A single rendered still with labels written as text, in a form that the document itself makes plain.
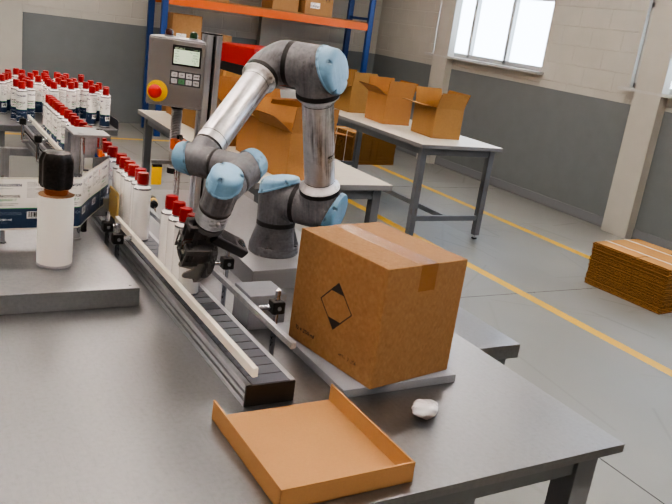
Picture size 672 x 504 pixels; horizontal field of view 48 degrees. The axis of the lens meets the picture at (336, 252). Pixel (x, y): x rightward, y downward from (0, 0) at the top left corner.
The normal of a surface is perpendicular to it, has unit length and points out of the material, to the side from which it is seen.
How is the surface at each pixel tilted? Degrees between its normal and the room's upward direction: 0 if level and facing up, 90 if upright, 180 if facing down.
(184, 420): 0
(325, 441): 0
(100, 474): 0
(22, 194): 90
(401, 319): 90
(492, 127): 90
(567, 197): 90
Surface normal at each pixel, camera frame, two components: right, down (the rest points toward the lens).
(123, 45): 0.48, 0.32
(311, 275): -0.77, 0.08
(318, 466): 0.14, -0.95
